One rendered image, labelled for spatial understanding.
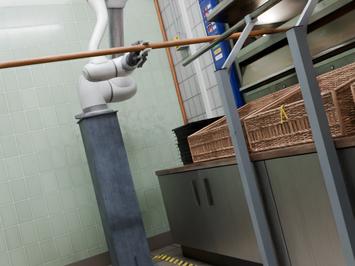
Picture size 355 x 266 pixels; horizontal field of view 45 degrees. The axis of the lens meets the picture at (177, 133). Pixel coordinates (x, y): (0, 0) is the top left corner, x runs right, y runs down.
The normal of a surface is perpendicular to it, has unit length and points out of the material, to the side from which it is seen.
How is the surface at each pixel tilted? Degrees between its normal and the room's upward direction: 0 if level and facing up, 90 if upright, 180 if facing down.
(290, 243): 90
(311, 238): 90
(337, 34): 70
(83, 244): 90
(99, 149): 90
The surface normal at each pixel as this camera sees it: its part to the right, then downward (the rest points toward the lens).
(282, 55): -0.92, -0.15
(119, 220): 0.39, -0.14
